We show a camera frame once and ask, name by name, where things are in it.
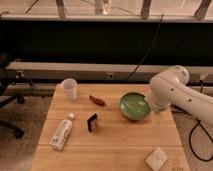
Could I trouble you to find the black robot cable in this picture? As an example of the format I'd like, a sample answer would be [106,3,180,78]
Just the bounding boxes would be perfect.
[188,119,213,163]

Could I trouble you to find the white paper cup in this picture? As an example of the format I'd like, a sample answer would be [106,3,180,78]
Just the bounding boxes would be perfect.
[60,78,77,100]

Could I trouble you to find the green ceramic bowl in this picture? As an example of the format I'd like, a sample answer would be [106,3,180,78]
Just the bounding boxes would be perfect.
[120,92,151,121]

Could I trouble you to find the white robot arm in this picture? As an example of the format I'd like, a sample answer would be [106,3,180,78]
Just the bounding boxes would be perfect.
[145,65,213,126]

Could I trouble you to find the white sponge block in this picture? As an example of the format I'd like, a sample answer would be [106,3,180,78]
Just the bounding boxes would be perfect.
[146,147,168,171]

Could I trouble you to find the black office chair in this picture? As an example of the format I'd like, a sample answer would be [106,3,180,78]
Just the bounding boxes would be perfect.
[0,52,26,140]

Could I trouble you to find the red chili pepper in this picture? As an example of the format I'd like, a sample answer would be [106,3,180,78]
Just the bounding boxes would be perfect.
[89,95,106,106]

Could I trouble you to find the black standing eraser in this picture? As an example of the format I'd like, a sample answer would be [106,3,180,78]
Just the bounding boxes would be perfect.
[87,114,98,132]

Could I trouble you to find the black hanging cable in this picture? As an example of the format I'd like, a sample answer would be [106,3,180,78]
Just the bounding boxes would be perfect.
[123,13,165,81]

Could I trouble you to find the white plastic bottle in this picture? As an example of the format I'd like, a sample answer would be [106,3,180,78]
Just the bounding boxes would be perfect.
[50,113,75,150]

